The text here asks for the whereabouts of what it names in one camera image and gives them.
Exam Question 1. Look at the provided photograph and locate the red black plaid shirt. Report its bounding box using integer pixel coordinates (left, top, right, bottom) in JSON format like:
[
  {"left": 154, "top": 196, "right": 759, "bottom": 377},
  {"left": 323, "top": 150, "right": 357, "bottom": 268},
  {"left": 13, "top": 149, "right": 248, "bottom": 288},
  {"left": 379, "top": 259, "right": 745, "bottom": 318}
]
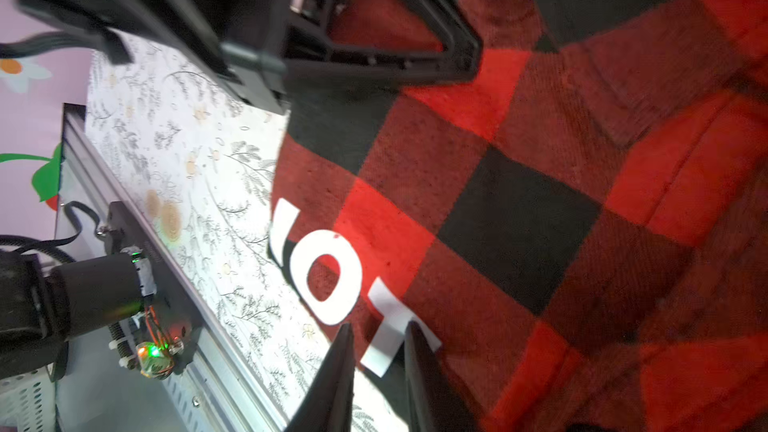
[{"left": 269, "top": 0, "right": 767, "bottom": 431}]

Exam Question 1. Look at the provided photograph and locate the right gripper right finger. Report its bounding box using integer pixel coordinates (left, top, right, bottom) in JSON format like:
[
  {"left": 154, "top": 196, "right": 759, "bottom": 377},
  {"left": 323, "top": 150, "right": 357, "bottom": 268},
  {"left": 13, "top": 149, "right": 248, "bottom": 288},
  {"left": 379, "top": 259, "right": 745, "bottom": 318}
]
[{"left": 404, "top": 321, "right": 477, "bottom": 432}]

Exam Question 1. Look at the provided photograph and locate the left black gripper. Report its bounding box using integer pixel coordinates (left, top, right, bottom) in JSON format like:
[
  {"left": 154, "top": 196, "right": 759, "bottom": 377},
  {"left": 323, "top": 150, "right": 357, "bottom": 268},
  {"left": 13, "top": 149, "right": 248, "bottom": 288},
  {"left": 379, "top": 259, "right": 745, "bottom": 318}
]
[{"left": 1, "top": 0, "right": 482, "bottom": 114}]

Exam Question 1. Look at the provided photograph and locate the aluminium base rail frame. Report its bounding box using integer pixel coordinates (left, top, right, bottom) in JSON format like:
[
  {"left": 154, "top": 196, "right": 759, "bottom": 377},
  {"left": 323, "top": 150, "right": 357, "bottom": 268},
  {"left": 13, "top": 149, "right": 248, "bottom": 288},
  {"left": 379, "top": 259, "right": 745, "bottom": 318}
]
[{"left": 1, "top": 104, "right": 287, "bottom": 431}]

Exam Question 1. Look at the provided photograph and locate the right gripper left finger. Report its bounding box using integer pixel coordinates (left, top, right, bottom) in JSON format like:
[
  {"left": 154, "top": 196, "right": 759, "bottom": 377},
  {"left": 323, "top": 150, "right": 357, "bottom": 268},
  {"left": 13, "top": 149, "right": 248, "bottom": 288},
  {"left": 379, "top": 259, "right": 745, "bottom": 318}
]
[{"left": 284, "top": 324, "right": 356, "bottom": 432}]

